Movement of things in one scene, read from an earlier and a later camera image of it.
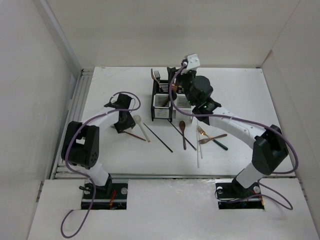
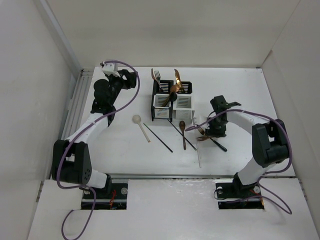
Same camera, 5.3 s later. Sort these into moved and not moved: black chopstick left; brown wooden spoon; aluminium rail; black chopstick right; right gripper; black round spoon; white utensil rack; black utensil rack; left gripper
Moved: right gripper; black round spoon; left gripper
Not moved: brown wooden spoon; black chopstick right; white utensil rack; black utensil rack; black chopstick left; aluminium rail
